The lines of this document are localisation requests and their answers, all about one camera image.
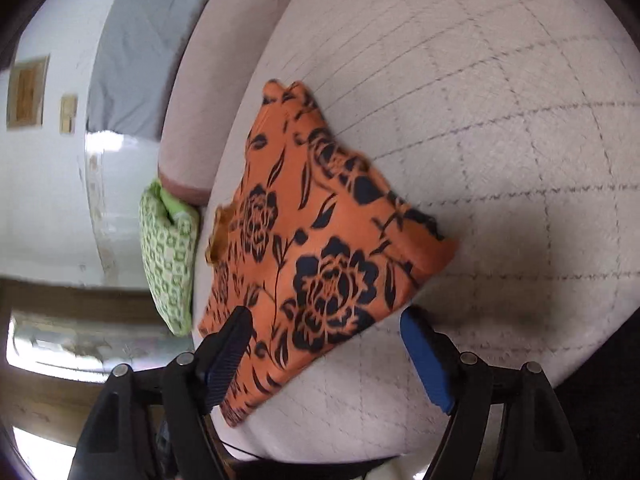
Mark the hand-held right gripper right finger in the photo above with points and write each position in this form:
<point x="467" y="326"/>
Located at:
<point x="427" y="360"/>

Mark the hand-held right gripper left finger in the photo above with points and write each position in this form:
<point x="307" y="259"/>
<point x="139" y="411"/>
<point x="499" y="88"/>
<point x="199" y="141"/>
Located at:
<point x="227" y="355"/>

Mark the orange floral shirt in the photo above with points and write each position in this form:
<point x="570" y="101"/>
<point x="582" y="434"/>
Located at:
<point x="325" y="240"/>

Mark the green checkered pillow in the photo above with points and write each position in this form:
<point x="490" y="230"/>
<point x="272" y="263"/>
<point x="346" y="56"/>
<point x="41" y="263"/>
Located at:
<point x="167" y="260"/>

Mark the pink quilted mattress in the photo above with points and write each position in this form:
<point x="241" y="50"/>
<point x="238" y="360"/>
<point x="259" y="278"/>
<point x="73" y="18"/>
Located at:
<point x="500" y="160"/>

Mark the pink bolster cushion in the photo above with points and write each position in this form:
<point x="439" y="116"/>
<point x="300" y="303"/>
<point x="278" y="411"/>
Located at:
<point x="210" y="95"/>

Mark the grey pillow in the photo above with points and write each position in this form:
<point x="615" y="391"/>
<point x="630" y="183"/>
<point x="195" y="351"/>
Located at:
<point x="140" y="60"/>

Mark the small brass switch plate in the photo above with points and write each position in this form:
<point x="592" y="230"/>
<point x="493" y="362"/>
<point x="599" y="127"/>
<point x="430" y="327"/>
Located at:
<point x="68" y="113"/>

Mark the wooden framed wall picture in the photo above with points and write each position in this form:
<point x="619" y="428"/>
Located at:
<point x="27" y="92"/>

